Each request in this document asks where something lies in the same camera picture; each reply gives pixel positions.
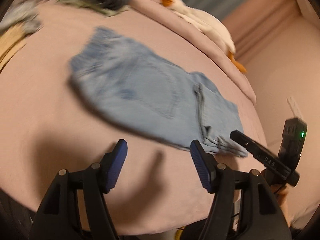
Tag cream cartoon printed cloth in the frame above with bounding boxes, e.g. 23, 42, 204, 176
0, 27, 28, 73

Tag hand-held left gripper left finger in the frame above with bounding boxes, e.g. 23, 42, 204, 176
29, 139, 128, 240

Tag pink curtain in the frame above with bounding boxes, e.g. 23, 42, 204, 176
220, 0, 302, 64

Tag pink duvet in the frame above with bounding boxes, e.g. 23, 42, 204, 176
127, 0, 258, 105

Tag light blue denim pants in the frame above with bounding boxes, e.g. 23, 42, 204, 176
68, 26, 249, 158

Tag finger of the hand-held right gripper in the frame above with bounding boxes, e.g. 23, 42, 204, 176
229, 130, 300, 187

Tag small light blue shorts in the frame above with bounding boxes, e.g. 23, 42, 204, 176
0, 4, 45, 37

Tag folded pale green cloth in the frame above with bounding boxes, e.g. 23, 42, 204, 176
57, 0, 130, 18

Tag white goose plush toy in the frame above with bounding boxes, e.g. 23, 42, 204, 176
157, 0, 248, 74

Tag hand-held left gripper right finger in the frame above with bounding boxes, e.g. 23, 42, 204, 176
190, 140, 293, 240

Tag person's right hand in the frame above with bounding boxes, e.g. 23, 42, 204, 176
260, 169, 289, 203

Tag white wall socket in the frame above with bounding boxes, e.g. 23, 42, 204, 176
286, 96, 304, 118

